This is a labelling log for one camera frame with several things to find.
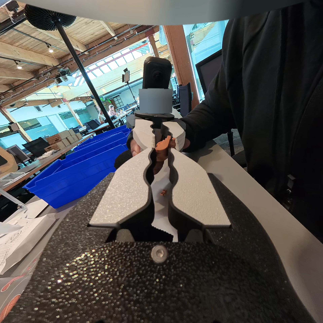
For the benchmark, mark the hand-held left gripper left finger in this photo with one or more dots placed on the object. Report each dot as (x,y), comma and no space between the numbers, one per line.
(123,197)

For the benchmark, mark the grey desk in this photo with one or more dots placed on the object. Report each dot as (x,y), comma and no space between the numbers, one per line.
(262,217)

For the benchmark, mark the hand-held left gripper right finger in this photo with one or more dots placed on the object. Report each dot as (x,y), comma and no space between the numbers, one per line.
(199,197)

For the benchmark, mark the grey instruction booklet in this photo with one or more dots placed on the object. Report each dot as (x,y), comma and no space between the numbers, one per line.
(10,298)

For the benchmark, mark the large blue storage bin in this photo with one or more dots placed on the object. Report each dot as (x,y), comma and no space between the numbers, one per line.
(75,176)

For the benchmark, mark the person's right forearm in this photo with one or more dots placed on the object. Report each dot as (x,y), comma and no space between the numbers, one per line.
(207,121)

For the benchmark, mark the black tripod lamp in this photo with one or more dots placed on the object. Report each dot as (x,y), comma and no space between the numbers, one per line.
(50,17)

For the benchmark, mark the black office chair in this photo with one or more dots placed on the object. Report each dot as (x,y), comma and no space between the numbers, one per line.
(184,98)

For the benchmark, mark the small tripod light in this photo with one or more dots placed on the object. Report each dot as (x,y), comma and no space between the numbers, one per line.
(126,76)

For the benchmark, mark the small brown brick plate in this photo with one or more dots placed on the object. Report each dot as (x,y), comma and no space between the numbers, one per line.
(165,145)

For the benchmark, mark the black computer monitor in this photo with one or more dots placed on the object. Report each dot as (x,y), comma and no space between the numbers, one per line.
(35,146)

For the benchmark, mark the small brown brick piece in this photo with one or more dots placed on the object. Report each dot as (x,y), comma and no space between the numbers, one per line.
(163,192)

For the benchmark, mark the wooden beam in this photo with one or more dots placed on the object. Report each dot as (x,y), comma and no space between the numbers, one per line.
(179,65)

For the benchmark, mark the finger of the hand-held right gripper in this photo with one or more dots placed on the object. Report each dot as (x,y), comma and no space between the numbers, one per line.
(177,133)
(143,133)

